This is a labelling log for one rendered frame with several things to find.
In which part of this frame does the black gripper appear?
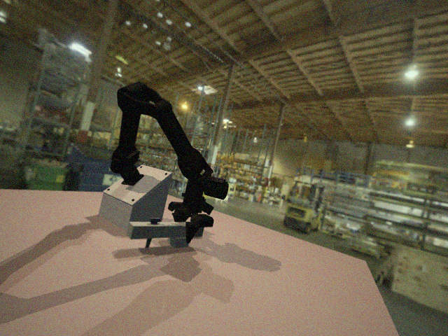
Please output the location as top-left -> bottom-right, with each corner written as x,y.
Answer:
168,191 -> 214,244

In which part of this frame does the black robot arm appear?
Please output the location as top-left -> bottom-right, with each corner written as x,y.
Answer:
110,82 -> 229,200

